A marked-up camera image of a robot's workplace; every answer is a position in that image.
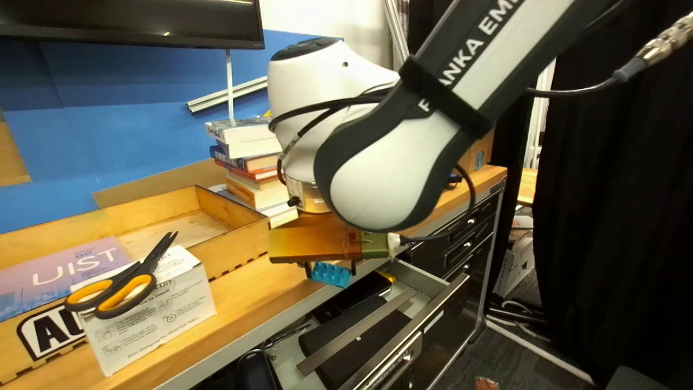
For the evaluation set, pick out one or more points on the tan thick book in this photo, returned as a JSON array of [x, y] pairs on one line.
[[255, 193]]

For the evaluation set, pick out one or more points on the purple UIST booklet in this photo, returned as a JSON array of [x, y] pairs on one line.
[[51, 274]]

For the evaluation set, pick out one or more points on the blue toy brick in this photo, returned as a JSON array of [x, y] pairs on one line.
[[332, 274]]

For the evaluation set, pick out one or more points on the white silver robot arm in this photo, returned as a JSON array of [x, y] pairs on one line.
[[391, 166]]

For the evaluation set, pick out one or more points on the grey metal drawer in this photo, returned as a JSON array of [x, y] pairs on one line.
[[283, 359]]

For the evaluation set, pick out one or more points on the black white letter sticker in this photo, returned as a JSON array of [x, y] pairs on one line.
[[46, 333]]

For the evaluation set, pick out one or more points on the brown cardboard box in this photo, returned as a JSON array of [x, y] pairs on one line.
[[477, 155]]

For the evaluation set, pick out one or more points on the black tool cabinet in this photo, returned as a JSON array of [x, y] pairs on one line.
[[461, 239]]

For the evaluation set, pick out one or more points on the shallow wooden tray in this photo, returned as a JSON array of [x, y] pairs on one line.
[[217, 231]]

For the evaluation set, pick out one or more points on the blue wall board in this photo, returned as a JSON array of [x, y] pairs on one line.
[[108, 131]]

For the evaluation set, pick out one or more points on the thin white upright rod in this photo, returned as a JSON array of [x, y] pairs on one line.
[[230, 86]]

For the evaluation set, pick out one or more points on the blue spine book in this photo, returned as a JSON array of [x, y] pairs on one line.
[[249, 166]]

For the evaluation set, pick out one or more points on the black curtain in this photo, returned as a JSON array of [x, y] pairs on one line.
[[613, 252]]

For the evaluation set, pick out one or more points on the black monitor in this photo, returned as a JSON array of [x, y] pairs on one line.
[[131, 18]]

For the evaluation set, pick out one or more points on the thin white paperback book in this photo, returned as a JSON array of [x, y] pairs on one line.
[[239, 131]]

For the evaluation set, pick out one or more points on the large white flat book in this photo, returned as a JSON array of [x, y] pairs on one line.
[[280, 215]]

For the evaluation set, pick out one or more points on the white printed cardboard box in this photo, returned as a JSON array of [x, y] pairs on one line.
[[153, 316]]

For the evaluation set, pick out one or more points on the thick white book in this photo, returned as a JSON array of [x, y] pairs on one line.
[[249, 148]]

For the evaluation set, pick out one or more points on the red spine book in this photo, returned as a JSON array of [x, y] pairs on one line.
[[252, 175]]

